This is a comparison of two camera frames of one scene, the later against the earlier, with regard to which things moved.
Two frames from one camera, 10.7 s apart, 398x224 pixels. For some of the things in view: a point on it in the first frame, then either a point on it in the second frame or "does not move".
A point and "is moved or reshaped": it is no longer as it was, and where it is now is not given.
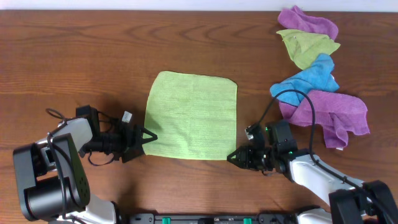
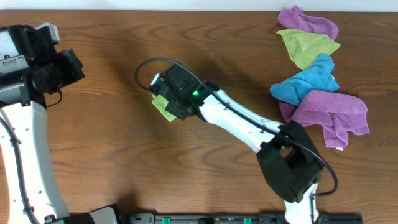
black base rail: x=214 y=218 does not move
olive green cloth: x=305 y=47 does not move
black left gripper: x=129 y=144 → x=74 y=63
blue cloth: x=318 y=76 does not move
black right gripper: x=245 y=156 → x=179 y=113
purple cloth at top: x=295 y=18 does not move
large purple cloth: x=338 y=115 does not move
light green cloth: x=194 y=116 is moved or reshaped
